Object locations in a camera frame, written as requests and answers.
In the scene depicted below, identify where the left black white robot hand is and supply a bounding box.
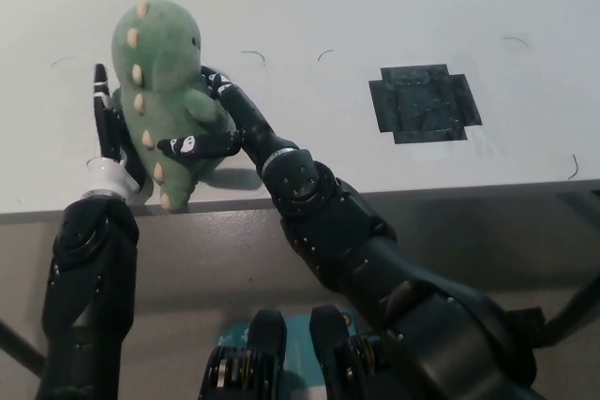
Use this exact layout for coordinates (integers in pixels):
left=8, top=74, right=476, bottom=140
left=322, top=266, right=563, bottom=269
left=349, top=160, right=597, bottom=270
left=86, top=62, right=154, bottom=207

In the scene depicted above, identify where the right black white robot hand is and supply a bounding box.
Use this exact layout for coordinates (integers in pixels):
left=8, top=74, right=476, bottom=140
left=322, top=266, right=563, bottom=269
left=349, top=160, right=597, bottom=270
left=157, top=65, right=301, bottom=171

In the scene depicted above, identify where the green plush dinosaur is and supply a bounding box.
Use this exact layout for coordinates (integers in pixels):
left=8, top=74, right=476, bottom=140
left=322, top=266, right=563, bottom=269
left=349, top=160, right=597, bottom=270
left=111, top=0, right=238, bottom=213

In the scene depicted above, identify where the black tape patch on table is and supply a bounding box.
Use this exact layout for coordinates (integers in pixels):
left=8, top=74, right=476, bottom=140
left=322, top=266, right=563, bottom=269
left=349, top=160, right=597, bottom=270
left=367, top=63, right=484, bottom=144

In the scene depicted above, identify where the black table leg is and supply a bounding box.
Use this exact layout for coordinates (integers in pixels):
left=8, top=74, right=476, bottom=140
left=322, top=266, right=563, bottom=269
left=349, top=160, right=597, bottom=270
left=533, top=273, right=600, bottom=349
left=0, top=318, right=48, bottom=376

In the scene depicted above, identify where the black teal robot body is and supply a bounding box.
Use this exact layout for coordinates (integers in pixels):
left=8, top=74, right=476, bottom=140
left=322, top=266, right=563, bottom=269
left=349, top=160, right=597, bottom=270
left=199, top=304, right=390, bottom=400

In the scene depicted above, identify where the black floor tape patch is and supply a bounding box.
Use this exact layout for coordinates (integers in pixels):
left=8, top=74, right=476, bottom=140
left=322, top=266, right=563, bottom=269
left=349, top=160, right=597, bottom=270
left=503, top=308, right=548, bottom=349

